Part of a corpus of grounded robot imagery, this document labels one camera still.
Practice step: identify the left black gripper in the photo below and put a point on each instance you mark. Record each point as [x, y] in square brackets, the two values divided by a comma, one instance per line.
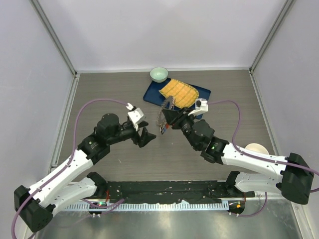
[144, 137]

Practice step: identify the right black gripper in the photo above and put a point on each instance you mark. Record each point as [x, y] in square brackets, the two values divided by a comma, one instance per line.
[183, 116]

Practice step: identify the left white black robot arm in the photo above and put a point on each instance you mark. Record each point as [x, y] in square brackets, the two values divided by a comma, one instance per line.
[37, 204]

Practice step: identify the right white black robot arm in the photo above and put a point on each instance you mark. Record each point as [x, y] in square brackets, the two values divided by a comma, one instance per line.
[290, 176]

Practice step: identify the yellow woven bamboo mat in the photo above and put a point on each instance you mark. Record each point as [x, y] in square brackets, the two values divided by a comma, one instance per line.
[184, 94]

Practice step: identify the dark blue tray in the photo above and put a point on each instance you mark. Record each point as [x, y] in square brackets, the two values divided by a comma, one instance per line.
[153, 95]

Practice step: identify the light green ceramic bowl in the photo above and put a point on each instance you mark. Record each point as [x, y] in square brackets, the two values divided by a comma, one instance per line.
[159, 74]

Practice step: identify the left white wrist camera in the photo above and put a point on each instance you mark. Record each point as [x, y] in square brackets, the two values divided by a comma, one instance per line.
[135, 115]

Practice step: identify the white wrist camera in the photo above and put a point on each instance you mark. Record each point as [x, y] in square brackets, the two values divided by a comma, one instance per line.
[201, 107]
[135, 115]

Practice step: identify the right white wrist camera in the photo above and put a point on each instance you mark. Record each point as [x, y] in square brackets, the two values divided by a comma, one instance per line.
[201, 107]

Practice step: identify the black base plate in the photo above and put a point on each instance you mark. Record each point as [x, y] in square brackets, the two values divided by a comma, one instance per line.
[168, 192]

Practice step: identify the slotted white cable duct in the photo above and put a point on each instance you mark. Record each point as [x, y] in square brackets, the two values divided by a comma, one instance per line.
[183, 206]

